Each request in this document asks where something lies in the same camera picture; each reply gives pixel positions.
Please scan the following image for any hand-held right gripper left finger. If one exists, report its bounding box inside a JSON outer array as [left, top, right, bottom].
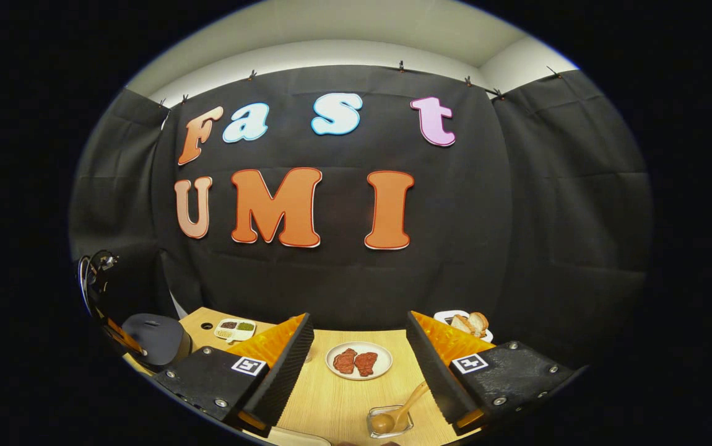
[[153, 313, 315, 439]]

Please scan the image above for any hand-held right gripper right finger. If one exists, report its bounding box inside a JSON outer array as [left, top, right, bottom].
[[406, 310, 576, 434]]

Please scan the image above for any dark grey rice cooker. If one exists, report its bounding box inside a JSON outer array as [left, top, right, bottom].
[[119, 313, 193, 374]]

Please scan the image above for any clear chopstick holder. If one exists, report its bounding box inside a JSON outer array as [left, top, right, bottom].
[[367, 404, 415, 439]]

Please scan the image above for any wooden spoon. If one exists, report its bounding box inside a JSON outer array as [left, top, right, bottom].
[[371, 381, 431, 434]]

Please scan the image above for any white round plate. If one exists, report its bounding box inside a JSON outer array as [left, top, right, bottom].
[[325, 341, 394, 380]]

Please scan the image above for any white toaster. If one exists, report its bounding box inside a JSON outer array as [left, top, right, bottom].
[[433, 309, 495, 344]]

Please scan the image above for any white divided bean dish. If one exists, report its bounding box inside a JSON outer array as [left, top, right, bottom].
[[214, 318, 257, 343]]

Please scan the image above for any black backdrop cloth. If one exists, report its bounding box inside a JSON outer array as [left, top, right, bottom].
[[70, 65, 654, 369]]

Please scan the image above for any row of backdrop clips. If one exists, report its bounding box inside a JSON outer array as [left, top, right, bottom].
[[157, 60, 564, 107]]

